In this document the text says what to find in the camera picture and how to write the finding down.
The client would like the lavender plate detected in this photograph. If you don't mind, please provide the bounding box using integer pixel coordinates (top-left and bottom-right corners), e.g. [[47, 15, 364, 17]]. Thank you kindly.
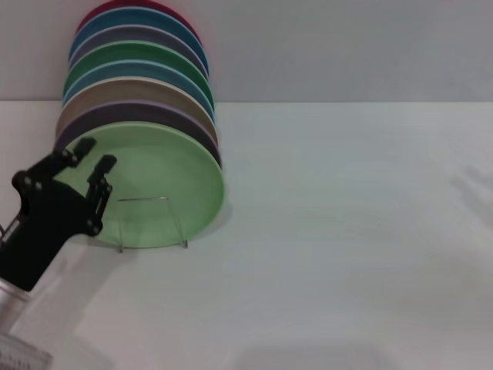
[[54, 100, 223, 171]]

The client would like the light green plate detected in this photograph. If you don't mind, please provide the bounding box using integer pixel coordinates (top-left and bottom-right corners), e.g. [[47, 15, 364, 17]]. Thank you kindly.
[[63, 122, 226, 249]]

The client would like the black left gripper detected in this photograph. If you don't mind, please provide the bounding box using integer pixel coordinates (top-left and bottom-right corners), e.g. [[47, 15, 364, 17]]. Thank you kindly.
[[0, 136, 119, 292]]

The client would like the clear acrylic plate rack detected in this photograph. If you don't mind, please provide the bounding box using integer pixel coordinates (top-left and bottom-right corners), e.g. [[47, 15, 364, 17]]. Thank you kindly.
[[116, 196, 189, 254]]

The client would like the beige plate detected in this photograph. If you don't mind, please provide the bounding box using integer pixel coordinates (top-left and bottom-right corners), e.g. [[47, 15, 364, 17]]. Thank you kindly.
[[55, 76, 219, 148]]

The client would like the teal blue plate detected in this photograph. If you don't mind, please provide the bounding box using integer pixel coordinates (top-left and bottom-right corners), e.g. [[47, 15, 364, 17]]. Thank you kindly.
[[61, 59, 216, 121]]

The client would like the grey purple plate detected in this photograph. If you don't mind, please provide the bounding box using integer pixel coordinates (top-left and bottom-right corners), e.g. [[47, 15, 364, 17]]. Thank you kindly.
[[68, 25, 211, 82]]

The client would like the red plate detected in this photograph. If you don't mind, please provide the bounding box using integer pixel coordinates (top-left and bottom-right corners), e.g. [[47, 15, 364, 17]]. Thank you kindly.
[[75, 0, 204, 44]]

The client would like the dark green plate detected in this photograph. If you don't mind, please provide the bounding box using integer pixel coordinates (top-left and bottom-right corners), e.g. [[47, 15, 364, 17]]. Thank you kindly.
[[63, 39, 215, 109]]

